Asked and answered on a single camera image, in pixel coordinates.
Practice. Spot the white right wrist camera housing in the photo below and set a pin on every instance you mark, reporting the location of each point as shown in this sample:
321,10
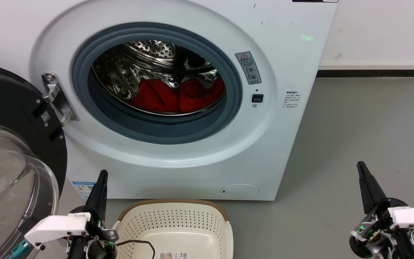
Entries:
413,217

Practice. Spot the blue energy label sticker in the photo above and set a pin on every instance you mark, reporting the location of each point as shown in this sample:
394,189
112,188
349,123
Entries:
83,189

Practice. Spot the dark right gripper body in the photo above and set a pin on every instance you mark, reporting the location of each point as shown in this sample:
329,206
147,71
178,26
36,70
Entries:
372,233

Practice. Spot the teal plastic clip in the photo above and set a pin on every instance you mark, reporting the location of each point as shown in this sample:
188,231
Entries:
21,249

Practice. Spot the grey rubber door gasket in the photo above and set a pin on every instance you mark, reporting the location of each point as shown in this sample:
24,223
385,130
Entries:
156,133

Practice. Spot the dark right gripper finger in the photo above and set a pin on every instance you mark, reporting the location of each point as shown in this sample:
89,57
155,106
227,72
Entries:
364,190
375,194

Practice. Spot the white printed label sticker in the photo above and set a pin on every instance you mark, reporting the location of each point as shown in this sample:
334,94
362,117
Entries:
173,255

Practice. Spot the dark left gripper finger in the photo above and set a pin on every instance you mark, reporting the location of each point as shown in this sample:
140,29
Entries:
95,199
104,198

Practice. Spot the black glass washer door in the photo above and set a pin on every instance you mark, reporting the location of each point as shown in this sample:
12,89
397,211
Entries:
5,100

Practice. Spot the cream perforated laundry basket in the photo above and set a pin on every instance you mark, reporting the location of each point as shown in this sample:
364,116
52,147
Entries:
178,219

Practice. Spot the round white filter cover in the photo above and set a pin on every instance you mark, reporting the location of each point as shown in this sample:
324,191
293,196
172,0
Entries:
240,191

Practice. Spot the red garment with white trim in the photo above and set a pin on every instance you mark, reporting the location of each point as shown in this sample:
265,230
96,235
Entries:
156,99

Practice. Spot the black door latch socket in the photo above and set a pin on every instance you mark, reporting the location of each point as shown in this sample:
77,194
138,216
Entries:
257,98

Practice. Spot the white front-load washing machine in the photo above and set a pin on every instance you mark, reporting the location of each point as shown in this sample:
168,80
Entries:
282,144

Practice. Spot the small printed text label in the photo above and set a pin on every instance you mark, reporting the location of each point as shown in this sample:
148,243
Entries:
292,99

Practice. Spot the silver metal door hinge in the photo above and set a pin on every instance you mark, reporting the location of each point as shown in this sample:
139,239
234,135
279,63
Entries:
61,104

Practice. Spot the grey warning sticker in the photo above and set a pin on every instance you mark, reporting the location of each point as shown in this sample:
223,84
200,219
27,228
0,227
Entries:
248,68

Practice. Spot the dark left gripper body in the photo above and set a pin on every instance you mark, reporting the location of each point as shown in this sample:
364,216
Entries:
99,248

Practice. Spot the black wall baseboard strip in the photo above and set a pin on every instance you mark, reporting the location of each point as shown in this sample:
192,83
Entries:
372,73

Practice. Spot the stainless steel washing machine drum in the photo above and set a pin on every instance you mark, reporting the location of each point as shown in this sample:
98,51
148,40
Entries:
120,75

